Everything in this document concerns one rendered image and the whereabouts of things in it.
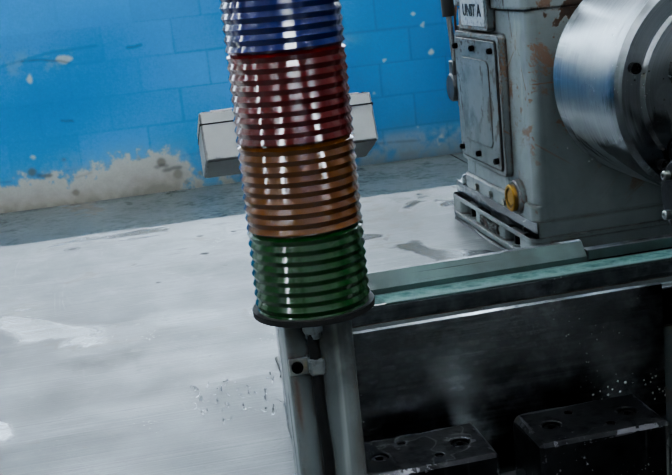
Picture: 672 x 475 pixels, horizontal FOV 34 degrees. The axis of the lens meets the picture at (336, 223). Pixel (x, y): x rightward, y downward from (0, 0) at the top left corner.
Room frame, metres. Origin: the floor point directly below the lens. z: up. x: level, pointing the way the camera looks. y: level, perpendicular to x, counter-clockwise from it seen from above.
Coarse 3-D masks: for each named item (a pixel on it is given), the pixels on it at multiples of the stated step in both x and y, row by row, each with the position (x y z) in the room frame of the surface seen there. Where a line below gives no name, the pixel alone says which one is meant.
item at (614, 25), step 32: (608, 0) 1.23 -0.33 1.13; (640, 0) 1.16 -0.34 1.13; (576, 32) 1.25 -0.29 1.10; (608, 32) 1.17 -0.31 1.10; (640, 32) 1.13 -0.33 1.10; (576, 64) 1.23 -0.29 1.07; (608, 64) 1.15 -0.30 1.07; (640, 64) 1.13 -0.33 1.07; (576, 96) 1.22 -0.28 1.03; (608, 96) 1.14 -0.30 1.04; (640, 96) 1.13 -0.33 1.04; (576, 128) 1.25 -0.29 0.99; (608, 128) 1.16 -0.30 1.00; (640, 128) 1.13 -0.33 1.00; (608, 160) 1.23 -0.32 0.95; (640, 160) 1.13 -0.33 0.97
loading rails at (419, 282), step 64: (512, 256) 0.95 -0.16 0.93; (576, 256) 0.96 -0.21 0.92; (640, 256) 0.95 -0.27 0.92; (384, 320) 0.89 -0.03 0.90; (448, 320) 0.79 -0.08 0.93; (512, 320) 0.80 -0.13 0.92; (576, 320) 0.81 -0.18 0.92; (640, 320) 0.82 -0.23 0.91; (384, 384) 0.78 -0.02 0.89; (448, 384) 0.79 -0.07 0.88; (512, 384) 0.80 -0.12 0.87; (576, 384) 0.81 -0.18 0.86; (640, 384) 0.82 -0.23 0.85; (512, 448) 0.80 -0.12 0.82
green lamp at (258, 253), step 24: (264, 240) 0.53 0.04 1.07; (288, 240) 0.52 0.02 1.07; (312, 240) 0.52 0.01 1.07; (336, 240) 0.52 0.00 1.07; (360, 240) 0.54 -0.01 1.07; (264, 264) 0.53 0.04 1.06; (288, 264) 0.52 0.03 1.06; (312, 264) 0.52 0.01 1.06; (336, 264) 0.52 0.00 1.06; (360, 264) 0.53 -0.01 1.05; (264, 288) 0.53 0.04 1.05; (288, 288) 0.52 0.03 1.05; (312, 288) 0.52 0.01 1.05; (336, 288) 0.52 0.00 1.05; (360, 288) 0.53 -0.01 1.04; (264, 312) 0.53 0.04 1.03; (288, 312) 0.52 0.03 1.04; (312, 312) 0.52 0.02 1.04; (336, 312) 0.52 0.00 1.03
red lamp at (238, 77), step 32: (256, 64) 0.52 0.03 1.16; (288, 64) 0.52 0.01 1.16; (320, 64) 0.52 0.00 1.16; (256, 96) 0.52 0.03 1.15; (288, 96) 0.52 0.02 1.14; (320, 96) 0.52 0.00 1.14; (256, 128) 0.52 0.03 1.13; (288, 128) 0.52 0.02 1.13; (320, 128) 0.52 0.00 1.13; (352, 128) 0.54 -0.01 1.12
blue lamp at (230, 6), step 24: (240, 0) 0.52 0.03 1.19; (264, 0) 0.52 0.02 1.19; (288, 0) 0.52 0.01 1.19; (312, 0) 0.52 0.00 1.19; (336, 0) 0.54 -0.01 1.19; (240, 24) 0.53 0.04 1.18; (264, 24) 0.52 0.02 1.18; (288, 24) 0.52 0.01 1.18; (312, 24) 0.52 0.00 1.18; (336, 24) 0.54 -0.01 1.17; (240, 48) 0.53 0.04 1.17; (264, 48) 0.52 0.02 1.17; (288, 48) 0.52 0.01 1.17; (312, 48) 0.52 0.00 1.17
